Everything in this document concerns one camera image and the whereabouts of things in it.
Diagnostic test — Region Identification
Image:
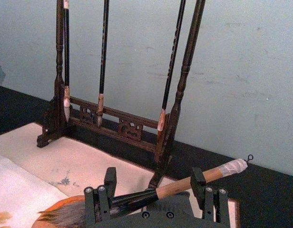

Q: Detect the thin black brush, grey tip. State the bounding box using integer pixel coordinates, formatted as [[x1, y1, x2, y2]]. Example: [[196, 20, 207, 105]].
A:
[[96, 0, 110, 127]]

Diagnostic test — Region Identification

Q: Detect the cream felt mat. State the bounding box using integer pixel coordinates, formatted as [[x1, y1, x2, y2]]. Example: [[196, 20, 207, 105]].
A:
[[0, 122, 241, 228]]

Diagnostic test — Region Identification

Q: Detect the white paper sheet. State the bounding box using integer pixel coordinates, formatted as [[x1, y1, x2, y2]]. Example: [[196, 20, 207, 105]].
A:
[[0, 154, 70, 228]]

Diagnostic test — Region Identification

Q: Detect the orange dish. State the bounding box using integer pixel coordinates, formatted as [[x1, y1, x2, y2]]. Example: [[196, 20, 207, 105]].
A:
[[37, 195, 87, 228]]

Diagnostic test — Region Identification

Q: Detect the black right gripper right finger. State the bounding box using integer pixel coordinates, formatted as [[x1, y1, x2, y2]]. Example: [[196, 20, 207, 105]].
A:
[[191, 167, 230, 225]]

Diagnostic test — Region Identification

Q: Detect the dark wooden brush rack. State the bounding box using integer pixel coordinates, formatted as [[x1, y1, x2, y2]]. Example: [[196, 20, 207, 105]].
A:
[[36, 0, 206, 190]]

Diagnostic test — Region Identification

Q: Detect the thin black brush, white tip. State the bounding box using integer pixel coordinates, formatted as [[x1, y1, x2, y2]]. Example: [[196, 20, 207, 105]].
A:
[[62, 0, 71, 123]]

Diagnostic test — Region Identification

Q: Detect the thin black brush, brown tip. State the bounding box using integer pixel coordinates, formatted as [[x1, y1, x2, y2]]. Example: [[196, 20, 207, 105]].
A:
[[156, 0, 187, 132]]

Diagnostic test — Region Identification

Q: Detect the large bamboo-handled calligraphy brush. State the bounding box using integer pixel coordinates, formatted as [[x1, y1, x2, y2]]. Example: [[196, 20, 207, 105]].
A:
[[38, 154, 254, 228]]

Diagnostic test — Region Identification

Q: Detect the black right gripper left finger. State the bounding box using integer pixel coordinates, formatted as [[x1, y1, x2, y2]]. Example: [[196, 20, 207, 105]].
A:
[[84, 167, 117, 224]]

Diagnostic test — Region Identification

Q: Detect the black table cloth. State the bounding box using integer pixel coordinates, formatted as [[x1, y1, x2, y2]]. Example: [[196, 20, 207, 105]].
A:
[[0, 84, 293, 228]]

